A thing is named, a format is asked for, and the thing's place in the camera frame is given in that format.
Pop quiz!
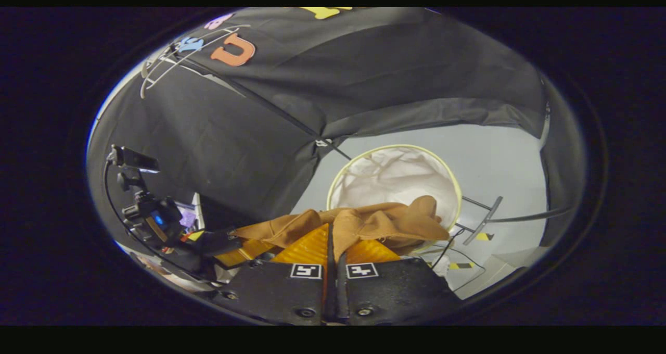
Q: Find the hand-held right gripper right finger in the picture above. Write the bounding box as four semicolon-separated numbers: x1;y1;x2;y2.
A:
337;238;462;326

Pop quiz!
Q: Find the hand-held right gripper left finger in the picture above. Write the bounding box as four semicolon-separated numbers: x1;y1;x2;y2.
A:
212;223;336;325

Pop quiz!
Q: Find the brown shirt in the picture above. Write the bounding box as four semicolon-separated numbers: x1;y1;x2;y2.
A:
229;195;451;263

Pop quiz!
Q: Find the white laundry hamper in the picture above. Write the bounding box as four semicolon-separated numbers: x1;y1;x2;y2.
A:
327;144;463;251

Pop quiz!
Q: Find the white clothes hanger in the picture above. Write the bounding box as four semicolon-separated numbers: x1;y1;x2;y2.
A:
139;29;241;99
147;25;251;90

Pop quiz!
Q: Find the black backdrop cloth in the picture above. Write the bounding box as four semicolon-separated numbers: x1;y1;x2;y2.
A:
86;8;586;250

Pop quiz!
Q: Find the black cable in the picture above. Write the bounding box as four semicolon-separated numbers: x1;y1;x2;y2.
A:
431;228;466;270

